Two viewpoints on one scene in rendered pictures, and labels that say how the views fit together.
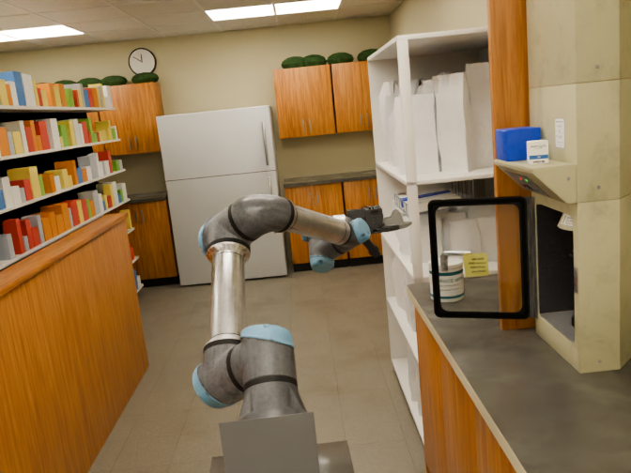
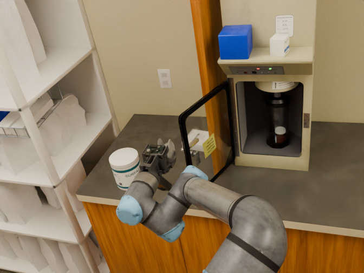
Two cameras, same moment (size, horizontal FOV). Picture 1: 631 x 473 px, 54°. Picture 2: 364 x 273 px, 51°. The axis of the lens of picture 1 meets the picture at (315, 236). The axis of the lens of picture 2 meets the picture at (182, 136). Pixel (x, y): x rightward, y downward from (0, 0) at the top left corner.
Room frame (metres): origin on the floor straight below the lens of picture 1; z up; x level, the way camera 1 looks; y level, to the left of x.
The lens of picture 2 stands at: (1.53, 0.67, 2.07)
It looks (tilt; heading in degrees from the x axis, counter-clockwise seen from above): 34 degrees down; 294
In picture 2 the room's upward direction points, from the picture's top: 10 degrees counter-clockwise
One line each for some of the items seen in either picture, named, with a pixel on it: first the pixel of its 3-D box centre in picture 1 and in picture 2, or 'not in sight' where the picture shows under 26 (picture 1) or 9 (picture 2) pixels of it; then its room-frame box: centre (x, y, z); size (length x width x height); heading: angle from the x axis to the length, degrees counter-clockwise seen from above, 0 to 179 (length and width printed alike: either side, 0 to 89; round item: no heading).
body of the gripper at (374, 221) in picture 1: (365, 221); (154, 165); (2.02, -0.17, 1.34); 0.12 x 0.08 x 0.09; 91
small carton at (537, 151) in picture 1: (537, 151); (279, 45); (1.69, -0.62, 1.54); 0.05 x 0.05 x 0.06; 76
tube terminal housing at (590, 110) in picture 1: (596, 220); (272, 77); (1.74, -0.80, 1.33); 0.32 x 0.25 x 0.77; 1
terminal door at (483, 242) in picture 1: (478, 259); (210, 140); (1.94, -0.51, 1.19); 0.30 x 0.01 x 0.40; 69
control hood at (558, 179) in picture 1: (531, 179); (265, 66); (1.74, -0.62, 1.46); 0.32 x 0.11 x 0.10; 1
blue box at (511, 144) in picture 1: (517, 144); (235, 41); (1.84, -0.62, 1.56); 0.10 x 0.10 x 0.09; 1
